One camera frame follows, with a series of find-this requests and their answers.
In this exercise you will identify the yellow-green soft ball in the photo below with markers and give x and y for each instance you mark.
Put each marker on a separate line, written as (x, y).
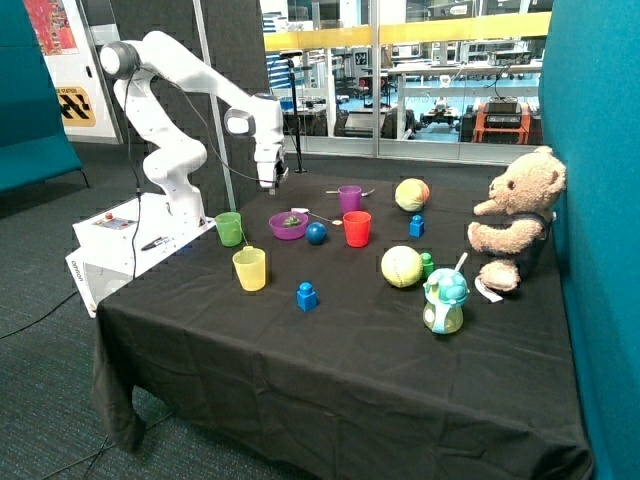
(402, 266)

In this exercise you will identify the blue toy block front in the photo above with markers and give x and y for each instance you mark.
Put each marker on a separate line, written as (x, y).
(306, 297)

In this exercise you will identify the orange-yellow soft ball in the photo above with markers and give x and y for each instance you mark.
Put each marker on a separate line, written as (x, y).
(412, 194)

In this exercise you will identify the blue toy block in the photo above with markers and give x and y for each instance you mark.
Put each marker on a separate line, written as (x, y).
(306, 297)
(416, 226)

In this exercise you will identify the teal sofa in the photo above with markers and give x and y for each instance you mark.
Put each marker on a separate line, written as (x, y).
(34, 146)

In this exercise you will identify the orange mobile robot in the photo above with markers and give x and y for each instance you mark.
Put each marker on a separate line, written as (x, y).
(507, 120)

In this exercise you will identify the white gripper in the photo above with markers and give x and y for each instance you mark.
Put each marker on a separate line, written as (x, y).
(271, 166)

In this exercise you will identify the green toy vegetable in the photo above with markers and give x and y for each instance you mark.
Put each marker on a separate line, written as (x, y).
(291, 221)

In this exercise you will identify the metal spoon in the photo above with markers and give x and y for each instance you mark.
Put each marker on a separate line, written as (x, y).
(363, 194)

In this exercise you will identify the black pen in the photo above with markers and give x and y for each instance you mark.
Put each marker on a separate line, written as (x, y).
(153, 244)

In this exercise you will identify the blue ball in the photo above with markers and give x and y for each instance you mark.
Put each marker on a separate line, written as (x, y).
(316, 233)

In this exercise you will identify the black tablecloth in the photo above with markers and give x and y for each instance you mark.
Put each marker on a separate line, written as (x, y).
(358, 387)

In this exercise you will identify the blue toy block back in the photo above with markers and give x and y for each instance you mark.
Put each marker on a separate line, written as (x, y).
(416, 226)

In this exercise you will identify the yellow plastic cup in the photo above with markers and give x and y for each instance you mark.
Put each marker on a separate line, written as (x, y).
(250, 267)

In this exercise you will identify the teal sippy cup with straw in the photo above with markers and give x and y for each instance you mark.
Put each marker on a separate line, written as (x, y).
(446, 292)

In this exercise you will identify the white robot control box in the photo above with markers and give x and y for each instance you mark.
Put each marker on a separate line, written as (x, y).
(109, 254)

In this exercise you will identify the brown teddy bear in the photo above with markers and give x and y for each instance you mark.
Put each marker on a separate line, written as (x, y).
(524, 196)

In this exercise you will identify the black camera tripod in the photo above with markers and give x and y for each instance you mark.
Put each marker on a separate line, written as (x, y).
(288, 56)

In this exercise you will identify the teal partition wall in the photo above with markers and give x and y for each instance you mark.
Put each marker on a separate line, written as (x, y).
(590, 101)

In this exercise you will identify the red plastic cup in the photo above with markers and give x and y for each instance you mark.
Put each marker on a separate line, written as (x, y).
(357, 228)

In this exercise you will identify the green plastic cup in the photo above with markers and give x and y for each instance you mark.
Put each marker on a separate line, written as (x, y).
(229, 228)

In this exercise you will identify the purple plastic cup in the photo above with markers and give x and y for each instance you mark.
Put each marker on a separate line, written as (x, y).
(350, 198)

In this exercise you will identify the purple plastic bowl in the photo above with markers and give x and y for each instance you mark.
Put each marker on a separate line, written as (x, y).
(275, 223)

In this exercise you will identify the green toy block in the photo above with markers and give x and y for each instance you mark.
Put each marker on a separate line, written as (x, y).
(427, 264)

